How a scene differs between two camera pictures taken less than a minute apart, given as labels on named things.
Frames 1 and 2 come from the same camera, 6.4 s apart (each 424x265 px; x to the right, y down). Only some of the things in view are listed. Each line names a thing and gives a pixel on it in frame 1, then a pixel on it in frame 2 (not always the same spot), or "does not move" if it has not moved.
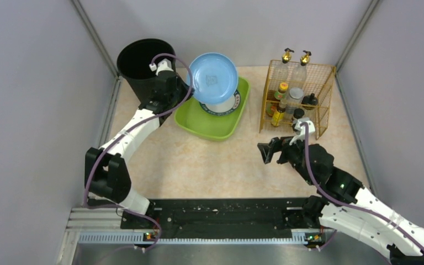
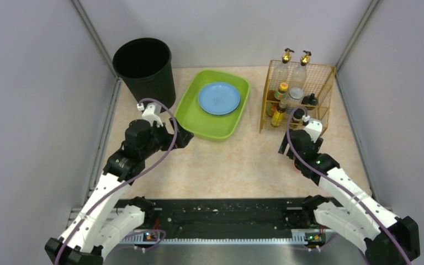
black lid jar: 309,102 does not move
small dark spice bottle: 298,113 does not move
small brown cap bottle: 278,116 does not move
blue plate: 215,77 to 219,99
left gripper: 177,87 to 171,134
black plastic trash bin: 133,61 does not move
